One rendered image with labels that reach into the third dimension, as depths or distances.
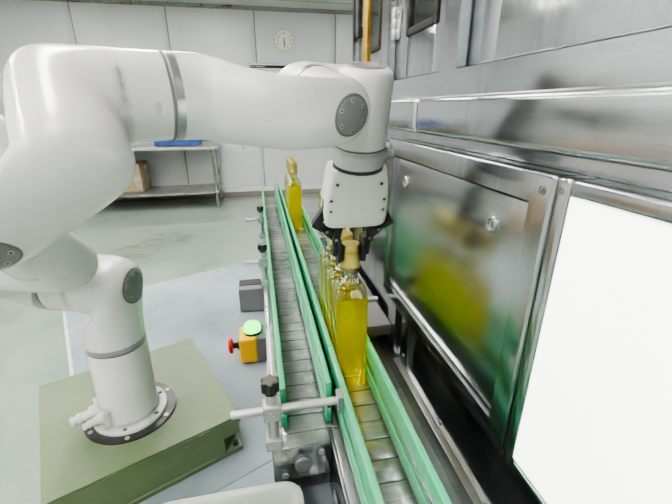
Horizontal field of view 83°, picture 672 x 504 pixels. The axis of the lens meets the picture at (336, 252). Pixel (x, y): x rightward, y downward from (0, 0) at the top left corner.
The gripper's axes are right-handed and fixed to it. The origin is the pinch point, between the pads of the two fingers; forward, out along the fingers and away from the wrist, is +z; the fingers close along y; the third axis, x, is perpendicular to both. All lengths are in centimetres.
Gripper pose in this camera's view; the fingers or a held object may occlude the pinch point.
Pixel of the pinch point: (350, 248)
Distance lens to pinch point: 65.3
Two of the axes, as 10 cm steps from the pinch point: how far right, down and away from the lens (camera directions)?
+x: 1.9, 5.7, -8.0
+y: -9.8, 0.7, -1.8
